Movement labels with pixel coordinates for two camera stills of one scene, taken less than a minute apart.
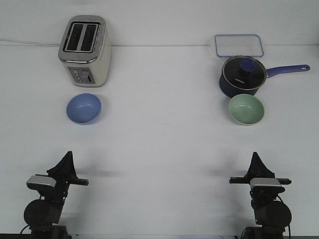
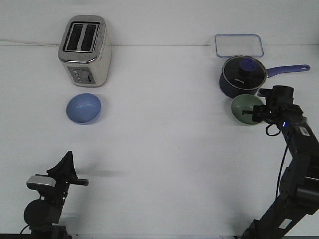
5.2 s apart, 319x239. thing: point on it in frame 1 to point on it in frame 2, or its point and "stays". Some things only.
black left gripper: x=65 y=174 stays
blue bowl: x=83 y=108 stays
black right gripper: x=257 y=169 to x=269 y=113
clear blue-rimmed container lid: x=229 y=45 stays
